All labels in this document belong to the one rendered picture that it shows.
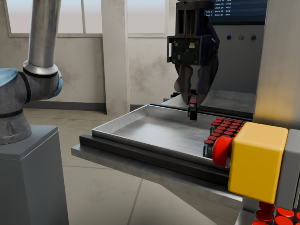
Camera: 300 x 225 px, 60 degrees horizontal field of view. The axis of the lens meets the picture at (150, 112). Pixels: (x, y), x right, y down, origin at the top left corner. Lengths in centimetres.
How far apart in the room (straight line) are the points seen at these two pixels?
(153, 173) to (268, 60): 29
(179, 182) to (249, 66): 100
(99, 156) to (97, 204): 135
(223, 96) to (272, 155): 80
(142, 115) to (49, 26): 41
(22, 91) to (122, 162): 52
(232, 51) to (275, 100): 106
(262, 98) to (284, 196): 13
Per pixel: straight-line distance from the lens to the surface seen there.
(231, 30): 143
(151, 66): 360
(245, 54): 141
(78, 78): 391
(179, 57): 52
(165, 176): 52
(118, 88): 356
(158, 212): 184
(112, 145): 60
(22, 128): 99
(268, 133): 34
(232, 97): 109
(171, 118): 82
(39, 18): 92
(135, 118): 80
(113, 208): 188
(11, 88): 96
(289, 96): 38
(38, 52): 96
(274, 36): 38
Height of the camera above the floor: 115
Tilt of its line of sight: 18 degrees down
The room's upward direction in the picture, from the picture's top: straight up
